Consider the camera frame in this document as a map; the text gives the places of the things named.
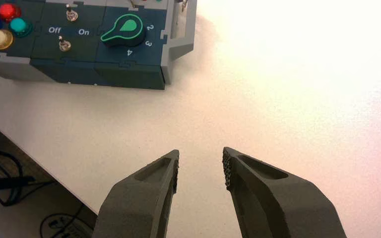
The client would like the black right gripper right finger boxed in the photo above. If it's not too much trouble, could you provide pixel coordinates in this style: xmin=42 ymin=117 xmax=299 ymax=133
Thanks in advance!
xmin=222 ymin=146 xmax=348 ymax=238

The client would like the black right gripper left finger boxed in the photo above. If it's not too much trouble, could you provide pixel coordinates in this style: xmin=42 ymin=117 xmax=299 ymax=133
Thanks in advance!
xmin=92 ymin=149 xmax=180 ymax=238

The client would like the teal and grey control box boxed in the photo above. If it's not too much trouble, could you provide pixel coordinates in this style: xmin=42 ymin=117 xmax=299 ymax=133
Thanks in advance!
xmin=0 ymin=0 xmax=198 ymax=90

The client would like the green rotary knob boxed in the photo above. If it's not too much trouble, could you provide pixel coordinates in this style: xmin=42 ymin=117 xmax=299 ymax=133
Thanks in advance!
xmin=100 ymin=13 xmax=146 ymax=47

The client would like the yellow push button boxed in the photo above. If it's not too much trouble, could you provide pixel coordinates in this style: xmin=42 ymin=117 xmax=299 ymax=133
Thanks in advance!
xmin=0 ymin=29 xmax=14 ymax=51

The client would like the green push button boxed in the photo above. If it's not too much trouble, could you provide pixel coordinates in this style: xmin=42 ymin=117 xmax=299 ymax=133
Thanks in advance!
xmin=9 ymin=17 xmax=33 ymax=37

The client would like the red push button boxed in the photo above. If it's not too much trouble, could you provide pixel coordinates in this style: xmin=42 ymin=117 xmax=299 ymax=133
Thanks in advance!
xmin=0 ymin=3 xmax=22 ymax=23

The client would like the power strip with cords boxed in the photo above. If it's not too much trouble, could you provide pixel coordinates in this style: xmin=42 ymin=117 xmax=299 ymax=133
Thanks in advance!
xmin=40 ymin=203 xmax=94 ymax=238

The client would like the black floor cable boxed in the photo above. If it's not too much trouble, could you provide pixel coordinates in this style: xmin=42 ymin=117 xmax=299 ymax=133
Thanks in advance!
xmin=0 ymin=148 xmax=57 ymax=208

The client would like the metal toggle switch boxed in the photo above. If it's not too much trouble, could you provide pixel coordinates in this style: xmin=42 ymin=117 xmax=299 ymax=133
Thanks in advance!
xmin=65 ymin=3 xmax=79 ymax=23
xmin=58 ymin=35 xmax=72 ymax=52

